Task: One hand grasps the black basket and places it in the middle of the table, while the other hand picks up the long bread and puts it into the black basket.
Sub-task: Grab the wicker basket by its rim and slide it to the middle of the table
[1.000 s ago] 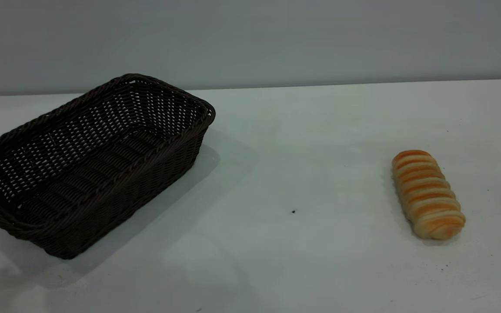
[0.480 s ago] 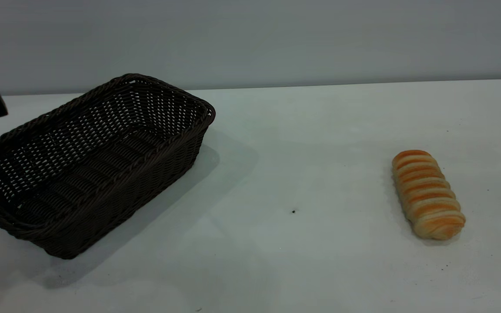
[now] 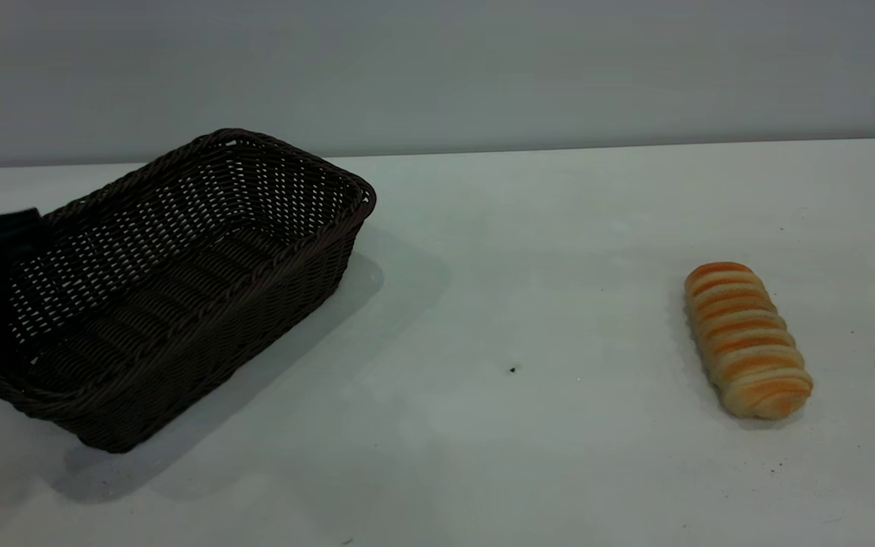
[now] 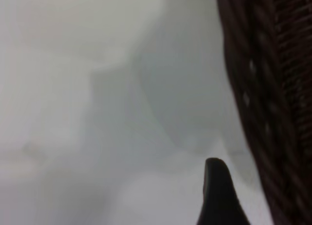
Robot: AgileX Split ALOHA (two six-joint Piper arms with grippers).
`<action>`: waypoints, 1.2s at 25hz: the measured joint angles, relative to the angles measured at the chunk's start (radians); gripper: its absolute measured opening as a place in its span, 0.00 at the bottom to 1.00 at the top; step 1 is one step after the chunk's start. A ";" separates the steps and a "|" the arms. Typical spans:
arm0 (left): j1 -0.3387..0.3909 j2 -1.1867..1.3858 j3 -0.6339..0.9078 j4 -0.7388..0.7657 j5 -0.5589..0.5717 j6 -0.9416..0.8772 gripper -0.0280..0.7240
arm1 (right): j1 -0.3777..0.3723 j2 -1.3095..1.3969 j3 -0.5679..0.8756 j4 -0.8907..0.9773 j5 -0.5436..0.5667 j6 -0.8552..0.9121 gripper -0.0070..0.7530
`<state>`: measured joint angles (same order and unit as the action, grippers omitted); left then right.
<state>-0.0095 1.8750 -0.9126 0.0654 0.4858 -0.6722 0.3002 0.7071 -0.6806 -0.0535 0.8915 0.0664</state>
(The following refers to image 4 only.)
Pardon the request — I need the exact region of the black woven wicker basket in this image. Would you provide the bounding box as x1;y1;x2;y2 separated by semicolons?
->
216;0;312;225

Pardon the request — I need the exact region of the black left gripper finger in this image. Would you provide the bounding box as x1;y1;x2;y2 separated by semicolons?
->
196;157;251;225

